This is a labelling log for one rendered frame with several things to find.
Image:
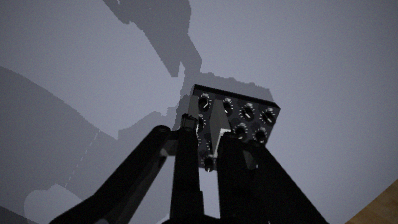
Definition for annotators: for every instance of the black knob box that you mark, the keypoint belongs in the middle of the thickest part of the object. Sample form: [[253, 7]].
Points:
[[250, 118]]

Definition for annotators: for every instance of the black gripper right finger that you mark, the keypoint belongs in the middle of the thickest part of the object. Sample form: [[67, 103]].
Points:
[[283, 200]]

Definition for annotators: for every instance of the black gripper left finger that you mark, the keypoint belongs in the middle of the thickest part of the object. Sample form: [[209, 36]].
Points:
[[116, 201]]

